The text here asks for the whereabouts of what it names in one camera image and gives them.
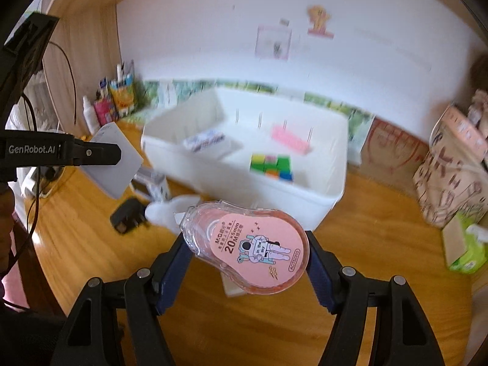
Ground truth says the white power adapter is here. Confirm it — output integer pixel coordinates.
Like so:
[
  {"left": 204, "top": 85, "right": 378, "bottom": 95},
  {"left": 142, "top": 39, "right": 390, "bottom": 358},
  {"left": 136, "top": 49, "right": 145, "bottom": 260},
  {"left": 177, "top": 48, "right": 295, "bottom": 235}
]
[{"left": 79, "top": 122, "right": 143, "bottom": 199}]

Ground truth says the pink correction tape dispenser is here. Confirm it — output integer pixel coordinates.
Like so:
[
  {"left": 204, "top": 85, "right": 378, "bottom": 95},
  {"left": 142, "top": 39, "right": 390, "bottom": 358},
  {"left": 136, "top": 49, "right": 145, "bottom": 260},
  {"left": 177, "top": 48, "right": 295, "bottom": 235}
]
[{"left": 179, "top": 201, "right": 310, "bottom": 295}]

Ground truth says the beige white box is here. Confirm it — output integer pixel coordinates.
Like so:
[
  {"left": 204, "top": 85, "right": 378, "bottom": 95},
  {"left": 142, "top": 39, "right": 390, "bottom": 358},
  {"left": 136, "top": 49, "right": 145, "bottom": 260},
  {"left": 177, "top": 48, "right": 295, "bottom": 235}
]
[{"left": 220, "top": 272, "right": 246, "bottom": 298}]

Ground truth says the colourful rubiks cube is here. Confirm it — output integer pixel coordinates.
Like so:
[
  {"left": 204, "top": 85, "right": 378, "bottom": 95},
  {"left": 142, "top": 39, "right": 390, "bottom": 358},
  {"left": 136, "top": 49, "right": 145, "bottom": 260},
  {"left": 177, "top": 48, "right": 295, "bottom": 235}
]
[{"left": 250, "top": 154, "right": 294, "bottom": 182}]

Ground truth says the clear plastic toothpick box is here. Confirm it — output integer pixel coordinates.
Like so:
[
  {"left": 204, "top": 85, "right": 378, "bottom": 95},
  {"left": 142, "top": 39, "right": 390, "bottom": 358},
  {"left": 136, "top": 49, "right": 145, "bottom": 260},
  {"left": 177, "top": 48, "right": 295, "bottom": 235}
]
[{"left": 183, "top": 129, "right": 242, "bottom": 160}]

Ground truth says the pink hair roller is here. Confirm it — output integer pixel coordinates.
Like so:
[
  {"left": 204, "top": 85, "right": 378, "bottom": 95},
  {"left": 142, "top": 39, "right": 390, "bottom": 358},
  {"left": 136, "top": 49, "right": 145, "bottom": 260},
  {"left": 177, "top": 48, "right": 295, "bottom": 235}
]
[{"left": 271, "top": 121, "right": 313, "bottom": 155}]

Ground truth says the person left hand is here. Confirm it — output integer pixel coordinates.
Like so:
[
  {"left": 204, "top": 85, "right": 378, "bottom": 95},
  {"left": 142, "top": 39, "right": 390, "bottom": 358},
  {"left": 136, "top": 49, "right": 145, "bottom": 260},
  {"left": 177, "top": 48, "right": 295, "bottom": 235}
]
[{"left": 0, "top": 183, "right": 15, "bottom": 273}]

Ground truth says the white spray bottle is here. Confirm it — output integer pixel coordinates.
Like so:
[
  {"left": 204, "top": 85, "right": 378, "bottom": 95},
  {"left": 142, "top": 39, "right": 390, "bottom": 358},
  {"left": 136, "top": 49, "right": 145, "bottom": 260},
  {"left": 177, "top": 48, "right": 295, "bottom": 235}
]
[{"left": 83, "top": 96, "right": 101, "bottom": 135}]

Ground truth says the white angled plastic block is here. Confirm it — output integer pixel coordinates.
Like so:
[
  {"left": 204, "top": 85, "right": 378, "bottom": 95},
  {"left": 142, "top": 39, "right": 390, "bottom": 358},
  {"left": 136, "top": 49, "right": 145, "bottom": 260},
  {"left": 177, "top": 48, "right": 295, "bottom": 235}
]
[{"left": 145, "top": 195, "right": 201, "bottom": 235}]

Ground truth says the black plug charger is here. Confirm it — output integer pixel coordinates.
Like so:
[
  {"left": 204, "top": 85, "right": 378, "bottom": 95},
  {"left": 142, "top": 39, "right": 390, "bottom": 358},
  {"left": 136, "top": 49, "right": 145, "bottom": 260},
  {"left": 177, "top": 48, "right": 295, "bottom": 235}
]
[{"left": 109, "top": 197, "right": 147, "bottom": 235}]

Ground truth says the white plastic storage bin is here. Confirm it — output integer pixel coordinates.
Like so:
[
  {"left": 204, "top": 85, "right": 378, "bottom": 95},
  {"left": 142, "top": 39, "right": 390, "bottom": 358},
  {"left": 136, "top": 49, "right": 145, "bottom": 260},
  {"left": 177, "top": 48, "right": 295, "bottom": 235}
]
[{"left": 141, "top": 88, "right": 348, "bottom": 230}]

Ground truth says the green tissue pack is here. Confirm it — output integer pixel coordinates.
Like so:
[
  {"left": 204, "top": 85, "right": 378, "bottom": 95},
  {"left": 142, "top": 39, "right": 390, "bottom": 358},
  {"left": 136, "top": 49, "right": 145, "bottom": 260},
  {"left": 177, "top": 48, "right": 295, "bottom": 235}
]
[{"left": 442, "top": 212, "right": 487, "bottom": 274}]

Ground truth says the printed canvas bag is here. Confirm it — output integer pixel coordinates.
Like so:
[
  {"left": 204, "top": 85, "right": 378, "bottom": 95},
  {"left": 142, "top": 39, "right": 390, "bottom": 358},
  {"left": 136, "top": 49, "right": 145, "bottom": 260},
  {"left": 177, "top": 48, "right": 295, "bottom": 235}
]
[{"left": 414, "top": 106, "right": 487, "bottom": 228}]

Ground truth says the pink square sticker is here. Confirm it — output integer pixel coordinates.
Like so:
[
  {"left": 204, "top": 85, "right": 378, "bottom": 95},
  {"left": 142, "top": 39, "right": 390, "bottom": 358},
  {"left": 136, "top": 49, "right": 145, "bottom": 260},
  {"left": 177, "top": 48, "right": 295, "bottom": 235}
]
[{"left": 255, "top": 26, "right": 292, "bottom": 60}]

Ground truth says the rag doll brown hair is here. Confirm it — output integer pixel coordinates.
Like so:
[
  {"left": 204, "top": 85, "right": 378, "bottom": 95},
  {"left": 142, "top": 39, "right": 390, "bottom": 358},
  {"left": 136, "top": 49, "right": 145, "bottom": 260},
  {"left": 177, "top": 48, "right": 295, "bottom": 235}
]
[{"left": 467, "top": 54, "right": 488, "bottom": 138}]

